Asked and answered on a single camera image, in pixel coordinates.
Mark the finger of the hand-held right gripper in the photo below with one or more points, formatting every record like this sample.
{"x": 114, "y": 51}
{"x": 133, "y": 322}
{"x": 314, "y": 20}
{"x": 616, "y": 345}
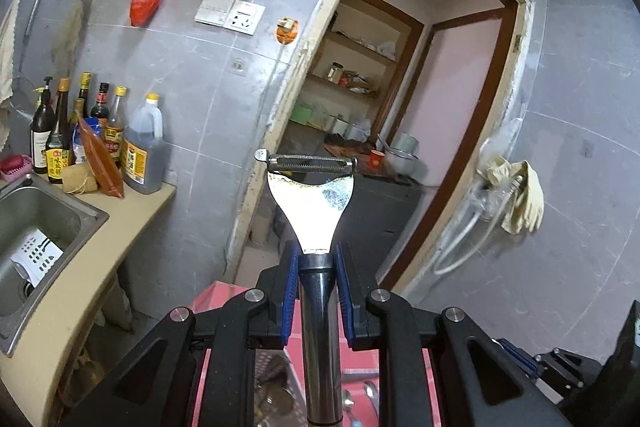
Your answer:
{"x": 565, "y": 372}
{"x": 517, "y": 358}

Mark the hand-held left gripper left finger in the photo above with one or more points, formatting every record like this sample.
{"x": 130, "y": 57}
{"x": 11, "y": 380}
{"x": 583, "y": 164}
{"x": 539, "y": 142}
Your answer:
{"x": 290, "y": 302}

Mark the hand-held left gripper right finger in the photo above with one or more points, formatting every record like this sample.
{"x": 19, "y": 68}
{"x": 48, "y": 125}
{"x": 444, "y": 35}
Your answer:
{"x": 346, "y": 302}

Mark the steel spoon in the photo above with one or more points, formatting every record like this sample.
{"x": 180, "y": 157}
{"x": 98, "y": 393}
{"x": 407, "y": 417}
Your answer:
{"x": 347, "y": 399}
{"x": 370, "y": 391}

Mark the steel peeler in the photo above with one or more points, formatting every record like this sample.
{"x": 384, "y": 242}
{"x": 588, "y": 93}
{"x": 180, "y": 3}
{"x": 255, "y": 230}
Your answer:
{"x": 312, "y": 207}

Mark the pink checked tablecloth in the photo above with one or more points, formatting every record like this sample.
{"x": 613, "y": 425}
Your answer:
{"x": 212, "y": 294}

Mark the red cup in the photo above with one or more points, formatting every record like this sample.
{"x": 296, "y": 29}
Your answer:
{"x": 377, "y": 160}

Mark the brown cutting board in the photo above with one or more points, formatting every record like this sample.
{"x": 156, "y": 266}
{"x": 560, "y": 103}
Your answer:
{"x": 350, "y": 149}

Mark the white pot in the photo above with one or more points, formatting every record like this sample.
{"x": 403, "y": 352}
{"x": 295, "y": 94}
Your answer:
{"x": 402, "y": 152}

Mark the pair of beige rubber gloves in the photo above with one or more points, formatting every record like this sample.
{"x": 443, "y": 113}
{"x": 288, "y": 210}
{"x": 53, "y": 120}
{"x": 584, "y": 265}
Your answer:
{"x": 525, "y": 197}

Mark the green box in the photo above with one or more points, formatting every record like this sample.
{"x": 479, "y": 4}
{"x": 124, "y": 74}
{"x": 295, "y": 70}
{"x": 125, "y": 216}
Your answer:
{"x": 300, "y": 114}

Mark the beige kitchen counter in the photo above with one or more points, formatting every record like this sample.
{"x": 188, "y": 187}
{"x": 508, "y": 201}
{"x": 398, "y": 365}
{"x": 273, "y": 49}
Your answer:
{"x": 90, "y": 272}

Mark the large dark liquid jug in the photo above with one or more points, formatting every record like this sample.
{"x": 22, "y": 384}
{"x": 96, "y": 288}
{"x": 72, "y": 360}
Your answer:
{"x": 145, "y": 157}

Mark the clear hanging plastic bag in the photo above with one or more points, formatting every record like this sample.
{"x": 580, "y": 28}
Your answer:
{"x": 495, "y": 142}

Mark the glass jar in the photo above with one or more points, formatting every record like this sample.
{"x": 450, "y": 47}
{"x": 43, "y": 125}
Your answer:
{"x": 335, "y": 73}

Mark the brown packet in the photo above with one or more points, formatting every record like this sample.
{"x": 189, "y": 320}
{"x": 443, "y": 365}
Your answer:
{"x": 102, "y": 162}

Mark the beige wrapped pack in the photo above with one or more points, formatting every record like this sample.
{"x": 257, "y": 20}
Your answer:
{"x": 80, "y": 179}

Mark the clear bottle with yellow cap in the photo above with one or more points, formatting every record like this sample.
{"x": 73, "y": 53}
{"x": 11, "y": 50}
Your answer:
{"x": 115, "y": 127}

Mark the wooden shelf unit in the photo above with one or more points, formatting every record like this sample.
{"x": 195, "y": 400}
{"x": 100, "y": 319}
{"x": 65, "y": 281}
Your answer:
{"x": 360, "y": 52}

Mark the white slotted turner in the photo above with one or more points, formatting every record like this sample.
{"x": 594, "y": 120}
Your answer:
{"x": 37, "y": 252}

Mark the blue white packet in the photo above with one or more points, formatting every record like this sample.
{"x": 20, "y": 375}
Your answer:
{"x": 80, "y": 147}

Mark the steel sink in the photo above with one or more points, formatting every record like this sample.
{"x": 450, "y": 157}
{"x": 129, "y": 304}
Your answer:
{"x": 40, "y": 212}

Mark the orange plug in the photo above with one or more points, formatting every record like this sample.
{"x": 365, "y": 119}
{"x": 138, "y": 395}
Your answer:
{"x": 286, "y": 32}

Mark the dark bottle with red cap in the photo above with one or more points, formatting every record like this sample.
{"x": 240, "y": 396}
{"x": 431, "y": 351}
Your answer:
{"x": 101, "y": 104}

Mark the dark bottle with yellow label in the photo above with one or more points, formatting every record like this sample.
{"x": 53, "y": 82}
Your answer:
{"x": 57, "y": 147}

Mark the dark bottle with yellow cap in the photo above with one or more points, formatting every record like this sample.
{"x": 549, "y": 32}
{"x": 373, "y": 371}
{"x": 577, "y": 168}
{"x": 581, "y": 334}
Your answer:
{"x": 85, "y": 92}

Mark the pink soap dish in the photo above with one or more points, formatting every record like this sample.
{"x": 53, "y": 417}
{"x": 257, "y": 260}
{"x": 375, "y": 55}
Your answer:
{"x": 15, "y": 167}

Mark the beige towel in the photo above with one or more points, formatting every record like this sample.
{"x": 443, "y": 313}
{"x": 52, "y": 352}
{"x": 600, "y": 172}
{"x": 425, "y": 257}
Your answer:
{"x": 7, "y": 57}

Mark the wooden door frame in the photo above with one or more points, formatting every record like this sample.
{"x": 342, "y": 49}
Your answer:
{"x": 300, "y": 72}

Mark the small grey wall outlet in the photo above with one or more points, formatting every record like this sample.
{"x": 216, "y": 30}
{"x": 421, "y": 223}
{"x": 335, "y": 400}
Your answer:
{"x": 237, "y": 65}

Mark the white wall socket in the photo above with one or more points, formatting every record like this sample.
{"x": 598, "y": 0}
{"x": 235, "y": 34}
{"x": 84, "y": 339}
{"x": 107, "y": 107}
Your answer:
{"x": 245, "y": 18}

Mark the white light switch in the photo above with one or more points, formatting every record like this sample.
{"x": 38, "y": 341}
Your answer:
{"x": 214, "y": 9}

